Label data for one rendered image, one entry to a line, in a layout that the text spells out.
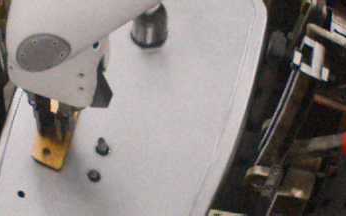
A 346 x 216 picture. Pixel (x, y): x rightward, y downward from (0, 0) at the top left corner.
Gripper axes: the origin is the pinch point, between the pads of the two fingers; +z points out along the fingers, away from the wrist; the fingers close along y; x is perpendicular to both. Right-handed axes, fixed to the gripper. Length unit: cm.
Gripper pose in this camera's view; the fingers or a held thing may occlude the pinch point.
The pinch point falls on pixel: (52, 112)
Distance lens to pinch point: 90.0
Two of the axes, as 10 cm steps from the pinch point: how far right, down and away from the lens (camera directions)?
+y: -9.5, -2.7, 1.3
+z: -0.4, 5.5, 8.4
